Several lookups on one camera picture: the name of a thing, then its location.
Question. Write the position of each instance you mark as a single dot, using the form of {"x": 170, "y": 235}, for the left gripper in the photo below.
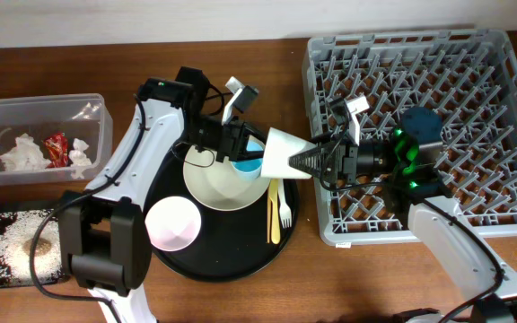
{"x": 239, "y": 142}

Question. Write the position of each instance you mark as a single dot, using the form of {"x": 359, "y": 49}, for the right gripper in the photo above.
{"x": 344, "y": 161}

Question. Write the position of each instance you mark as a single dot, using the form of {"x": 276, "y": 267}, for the cream plastic cup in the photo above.
{"x": 280, "y": 146}

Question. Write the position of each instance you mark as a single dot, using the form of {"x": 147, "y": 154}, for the pink small bowl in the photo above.
{"x": 173, "y": 223}

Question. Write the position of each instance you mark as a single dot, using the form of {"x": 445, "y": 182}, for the small white tissue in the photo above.
{"x": 79, "y": 160}

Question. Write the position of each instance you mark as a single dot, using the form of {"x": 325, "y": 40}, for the red snack wrapper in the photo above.
{"x": 57, "y": 146}

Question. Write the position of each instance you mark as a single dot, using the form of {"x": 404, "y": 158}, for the brown cookie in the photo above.
{"x": 36, "y": 246}

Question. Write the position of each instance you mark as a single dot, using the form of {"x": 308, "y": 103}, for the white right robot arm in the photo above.
{"x": 414, "y": 191}

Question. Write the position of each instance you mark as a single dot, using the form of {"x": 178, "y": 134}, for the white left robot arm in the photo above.
{"x": 104, "y": 242}

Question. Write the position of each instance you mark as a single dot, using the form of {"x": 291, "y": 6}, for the grey dishwasher rack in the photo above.
{"x": 468, "y": 77}

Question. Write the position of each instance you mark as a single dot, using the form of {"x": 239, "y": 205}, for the clear plastic waste bin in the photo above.
{"x": 82, "y": 117}

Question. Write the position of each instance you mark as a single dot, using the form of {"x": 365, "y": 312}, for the light blue plastic cup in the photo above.
{"x": 249, "y": 169}

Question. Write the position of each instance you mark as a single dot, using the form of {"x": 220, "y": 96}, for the cream round plate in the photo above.
{"x": 217, "y": 185}

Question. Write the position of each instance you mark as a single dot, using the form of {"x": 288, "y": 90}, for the yellow plastic knife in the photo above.
{"x": 274, "y": 226}

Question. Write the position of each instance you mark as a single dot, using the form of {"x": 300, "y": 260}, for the wooden chopstick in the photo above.
{"x": 269, "y": 214}

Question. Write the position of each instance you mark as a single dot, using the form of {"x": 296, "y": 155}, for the white plastic fork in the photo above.
{"x": 285, "y": 212}

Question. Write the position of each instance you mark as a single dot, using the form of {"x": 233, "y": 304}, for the black round tray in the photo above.
{"x": 230, "y": 244}

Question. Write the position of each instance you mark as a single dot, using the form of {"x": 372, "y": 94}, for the large crumpled white tissue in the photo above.
{"x": 26, "y": 155}

